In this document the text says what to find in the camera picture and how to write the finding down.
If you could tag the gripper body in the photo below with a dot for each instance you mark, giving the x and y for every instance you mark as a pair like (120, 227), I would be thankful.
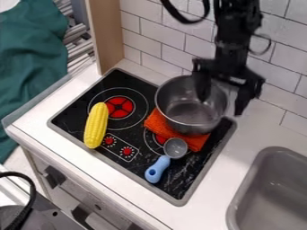
(230, 64)

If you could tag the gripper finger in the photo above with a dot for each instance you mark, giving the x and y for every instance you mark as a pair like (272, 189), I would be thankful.
(202, 86)
(244, 97)

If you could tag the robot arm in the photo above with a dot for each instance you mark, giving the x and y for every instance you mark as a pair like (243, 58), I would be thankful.
(236, 21)

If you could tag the silver pot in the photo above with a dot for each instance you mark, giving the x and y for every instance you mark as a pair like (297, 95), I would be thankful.
(188, 111)

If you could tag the orange cloth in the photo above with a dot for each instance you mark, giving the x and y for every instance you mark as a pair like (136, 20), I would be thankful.
(162, 127)

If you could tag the toy stove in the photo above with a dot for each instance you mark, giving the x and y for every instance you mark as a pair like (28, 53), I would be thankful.
(136, 131)

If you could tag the green cloth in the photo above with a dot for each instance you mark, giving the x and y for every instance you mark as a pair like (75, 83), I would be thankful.
(28, 66)

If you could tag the toy sink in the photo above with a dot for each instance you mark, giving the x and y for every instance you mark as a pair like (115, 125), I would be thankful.
(271, 191)

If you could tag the yellow toy corn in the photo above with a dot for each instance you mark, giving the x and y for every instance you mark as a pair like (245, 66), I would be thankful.
(96, 125)

